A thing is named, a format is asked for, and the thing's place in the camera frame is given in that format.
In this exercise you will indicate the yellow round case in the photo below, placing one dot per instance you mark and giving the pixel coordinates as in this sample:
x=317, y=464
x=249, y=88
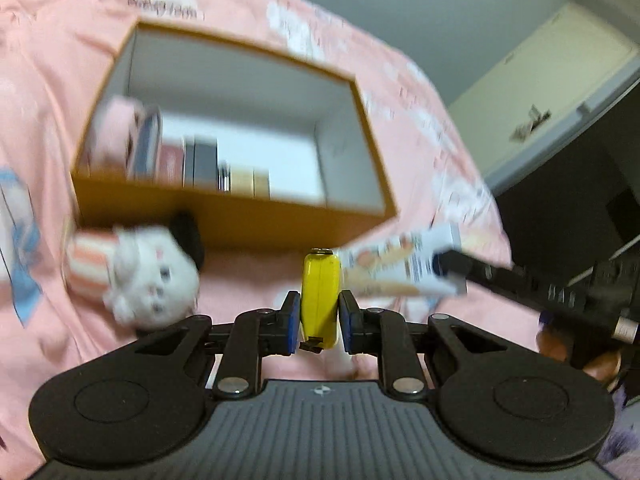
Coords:
x=321, y=295

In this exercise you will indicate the small tan box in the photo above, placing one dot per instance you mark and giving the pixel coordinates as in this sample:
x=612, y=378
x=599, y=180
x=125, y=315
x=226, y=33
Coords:
x=250, y=182

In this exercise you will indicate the pink printed blanket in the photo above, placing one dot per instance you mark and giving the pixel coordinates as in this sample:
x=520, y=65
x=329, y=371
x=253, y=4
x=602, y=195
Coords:
x=45, y=85

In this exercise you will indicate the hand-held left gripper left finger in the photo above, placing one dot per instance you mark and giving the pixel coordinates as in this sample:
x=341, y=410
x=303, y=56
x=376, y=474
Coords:
x=293, y=322

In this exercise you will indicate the orange cardboard box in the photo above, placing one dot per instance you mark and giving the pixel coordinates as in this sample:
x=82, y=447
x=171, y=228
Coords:
x=250, y=220

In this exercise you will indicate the small red box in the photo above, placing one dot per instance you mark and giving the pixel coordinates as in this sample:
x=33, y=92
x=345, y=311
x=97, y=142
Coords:
x=172, y=162

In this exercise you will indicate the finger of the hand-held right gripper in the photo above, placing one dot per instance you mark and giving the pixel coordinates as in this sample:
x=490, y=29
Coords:
x=490, y=275

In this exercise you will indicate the pink cylindrical gadget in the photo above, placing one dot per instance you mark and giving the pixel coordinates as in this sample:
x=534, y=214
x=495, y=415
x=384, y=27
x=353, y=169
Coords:
x=145, y=145

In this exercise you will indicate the small dark grey box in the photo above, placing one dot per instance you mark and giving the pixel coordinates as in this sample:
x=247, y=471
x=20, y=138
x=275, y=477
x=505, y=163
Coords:
x=206, y=162

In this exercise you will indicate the white cabinet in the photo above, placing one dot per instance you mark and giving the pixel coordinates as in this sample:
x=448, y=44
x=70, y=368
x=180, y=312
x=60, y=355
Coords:
x=550, y=80

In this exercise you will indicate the white printed tube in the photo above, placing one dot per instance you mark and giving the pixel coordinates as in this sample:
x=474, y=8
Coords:
x=390, y=266

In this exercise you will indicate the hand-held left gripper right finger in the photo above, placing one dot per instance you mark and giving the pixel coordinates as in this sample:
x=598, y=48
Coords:
x=349, y=325

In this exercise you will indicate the purple patterned clothing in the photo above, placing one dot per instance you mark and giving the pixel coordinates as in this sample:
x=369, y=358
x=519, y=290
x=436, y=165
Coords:
x=625, y=430

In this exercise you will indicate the white plush dog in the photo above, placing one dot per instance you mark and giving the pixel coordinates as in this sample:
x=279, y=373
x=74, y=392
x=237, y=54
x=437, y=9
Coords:
x=150, y=275

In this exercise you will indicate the person's right hand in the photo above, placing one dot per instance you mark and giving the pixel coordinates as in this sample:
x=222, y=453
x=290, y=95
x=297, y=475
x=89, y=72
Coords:
x=600, y=366

